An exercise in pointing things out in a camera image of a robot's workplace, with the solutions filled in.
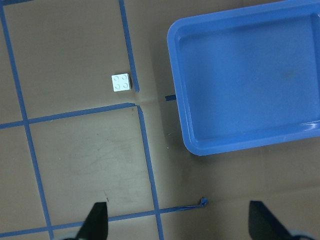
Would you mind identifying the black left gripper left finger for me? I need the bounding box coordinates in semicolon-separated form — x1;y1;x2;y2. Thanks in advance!
75;202;109;240

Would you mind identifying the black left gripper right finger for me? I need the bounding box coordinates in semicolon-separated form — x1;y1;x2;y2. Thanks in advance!
248;200;292;240

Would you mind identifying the white block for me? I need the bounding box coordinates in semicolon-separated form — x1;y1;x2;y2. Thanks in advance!
111;73;131;92

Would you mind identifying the blue plastic tray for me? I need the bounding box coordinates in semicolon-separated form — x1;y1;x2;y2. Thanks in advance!
167;0;320;156

